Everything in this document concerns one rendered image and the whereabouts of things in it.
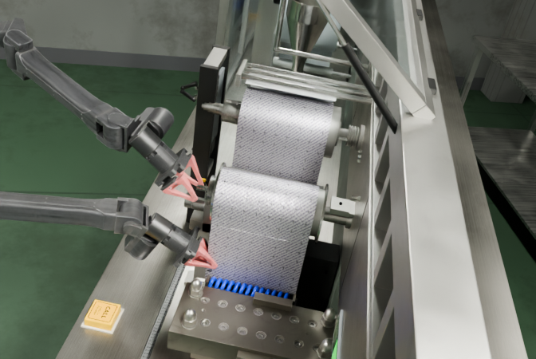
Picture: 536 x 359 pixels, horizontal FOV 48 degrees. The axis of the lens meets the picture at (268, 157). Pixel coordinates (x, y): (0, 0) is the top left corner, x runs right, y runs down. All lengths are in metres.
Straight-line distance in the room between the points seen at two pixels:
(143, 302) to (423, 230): 1.01
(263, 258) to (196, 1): 3.35
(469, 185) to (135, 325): 0.88
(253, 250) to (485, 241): 0.56
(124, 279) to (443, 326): 1.17
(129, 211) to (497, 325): 0.84
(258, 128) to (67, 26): 3.35
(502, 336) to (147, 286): 0.99
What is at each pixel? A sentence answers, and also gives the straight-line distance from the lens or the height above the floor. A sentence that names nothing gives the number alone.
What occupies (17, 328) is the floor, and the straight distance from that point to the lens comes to 2.85.
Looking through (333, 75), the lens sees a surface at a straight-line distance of 2.34.
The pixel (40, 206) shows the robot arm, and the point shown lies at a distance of 1.46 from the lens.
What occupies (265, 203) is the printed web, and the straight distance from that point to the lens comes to 1.40.
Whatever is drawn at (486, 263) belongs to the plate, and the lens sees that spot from 1.17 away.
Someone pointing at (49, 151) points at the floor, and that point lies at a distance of 3.85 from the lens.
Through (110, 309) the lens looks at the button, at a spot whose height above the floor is 0.92.
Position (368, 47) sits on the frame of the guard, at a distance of 1.03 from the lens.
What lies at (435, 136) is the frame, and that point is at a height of 1.65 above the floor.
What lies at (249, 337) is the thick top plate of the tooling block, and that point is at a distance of 1.45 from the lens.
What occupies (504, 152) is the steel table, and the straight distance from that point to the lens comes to 4.24.
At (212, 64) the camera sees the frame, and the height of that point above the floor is 1.44.
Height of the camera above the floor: 2.14
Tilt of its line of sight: 33 degrees down
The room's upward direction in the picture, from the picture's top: 10 degrees clockwise
